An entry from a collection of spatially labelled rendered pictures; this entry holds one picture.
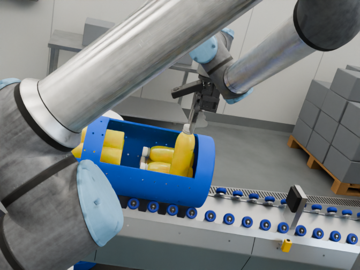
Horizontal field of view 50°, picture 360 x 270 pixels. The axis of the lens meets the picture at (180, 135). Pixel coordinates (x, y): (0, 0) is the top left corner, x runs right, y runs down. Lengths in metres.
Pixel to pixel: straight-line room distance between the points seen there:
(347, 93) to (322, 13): 3.92
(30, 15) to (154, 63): 4.20
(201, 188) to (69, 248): 0.79
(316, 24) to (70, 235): 0.53
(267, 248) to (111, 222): 1.03
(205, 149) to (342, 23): 0.86
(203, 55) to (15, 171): 0.66
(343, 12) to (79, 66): 0.42
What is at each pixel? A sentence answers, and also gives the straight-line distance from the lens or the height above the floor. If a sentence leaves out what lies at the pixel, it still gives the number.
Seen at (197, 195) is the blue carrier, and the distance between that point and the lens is 1.44.
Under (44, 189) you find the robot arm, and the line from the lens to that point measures 0.69.
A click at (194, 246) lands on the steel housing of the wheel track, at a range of 1.57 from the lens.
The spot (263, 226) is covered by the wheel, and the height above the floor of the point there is 0.96.
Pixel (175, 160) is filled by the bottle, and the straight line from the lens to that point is 1.42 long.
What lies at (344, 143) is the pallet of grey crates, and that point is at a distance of 4.51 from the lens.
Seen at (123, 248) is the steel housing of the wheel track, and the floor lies 0.76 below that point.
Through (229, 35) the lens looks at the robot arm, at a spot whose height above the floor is 1.64.
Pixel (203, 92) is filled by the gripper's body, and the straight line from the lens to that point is 1.34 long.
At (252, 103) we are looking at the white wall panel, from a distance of 5.43.
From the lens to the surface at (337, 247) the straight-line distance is 1.76.
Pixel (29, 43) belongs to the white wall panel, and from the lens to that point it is 4.87.
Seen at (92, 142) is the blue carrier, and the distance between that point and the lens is 1.38.
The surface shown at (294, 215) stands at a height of 1.00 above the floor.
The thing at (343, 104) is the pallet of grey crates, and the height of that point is 0.87.
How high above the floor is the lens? 1.79
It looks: 22 degrees down
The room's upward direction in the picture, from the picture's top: 14 degrees clockwise
